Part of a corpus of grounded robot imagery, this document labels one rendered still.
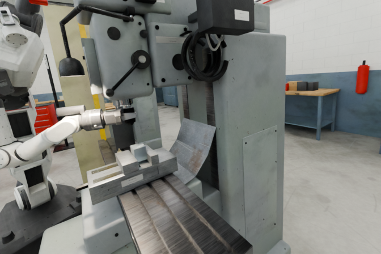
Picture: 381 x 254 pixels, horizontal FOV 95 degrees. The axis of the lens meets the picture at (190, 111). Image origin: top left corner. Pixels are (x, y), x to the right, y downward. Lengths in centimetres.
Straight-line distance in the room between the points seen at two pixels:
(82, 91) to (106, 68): 182
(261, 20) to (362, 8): 347
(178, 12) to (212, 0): 27
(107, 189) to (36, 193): 86
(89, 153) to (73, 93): 78
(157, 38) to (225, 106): 41
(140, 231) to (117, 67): 54
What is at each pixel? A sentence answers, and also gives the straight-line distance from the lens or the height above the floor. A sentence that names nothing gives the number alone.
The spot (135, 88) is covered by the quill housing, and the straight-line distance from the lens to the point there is 73.
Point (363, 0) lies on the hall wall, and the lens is 462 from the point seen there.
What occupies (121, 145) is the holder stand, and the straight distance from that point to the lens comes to 122.
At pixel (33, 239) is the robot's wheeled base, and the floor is 58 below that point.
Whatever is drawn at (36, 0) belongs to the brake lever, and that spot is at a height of 170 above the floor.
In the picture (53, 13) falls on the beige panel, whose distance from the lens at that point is 265.
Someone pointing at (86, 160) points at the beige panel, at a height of 43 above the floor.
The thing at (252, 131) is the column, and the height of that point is 107.
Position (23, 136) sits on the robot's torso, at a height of 112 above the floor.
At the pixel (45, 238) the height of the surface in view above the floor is 76.
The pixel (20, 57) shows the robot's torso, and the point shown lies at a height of 152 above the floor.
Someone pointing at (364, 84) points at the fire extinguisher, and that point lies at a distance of 437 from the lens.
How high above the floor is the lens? 138
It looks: 11 degrees down
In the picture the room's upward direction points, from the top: 5 degrees counter-clockwise
